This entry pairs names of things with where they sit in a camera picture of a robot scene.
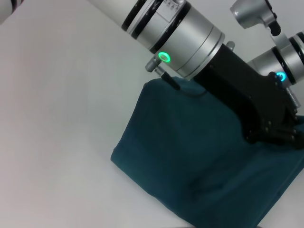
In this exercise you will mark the teal T-shirt with white print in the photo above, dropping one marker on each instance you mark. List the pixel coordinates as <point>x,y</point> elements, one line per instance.
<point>202,154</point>

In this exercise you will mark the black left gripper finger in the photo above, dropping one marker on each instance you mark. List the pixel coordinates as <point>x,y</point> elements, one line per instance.
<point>285,140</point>

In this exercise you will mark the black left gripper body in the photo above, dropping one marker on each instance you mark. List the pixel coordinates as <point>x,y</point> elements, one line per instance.
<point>249,95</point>

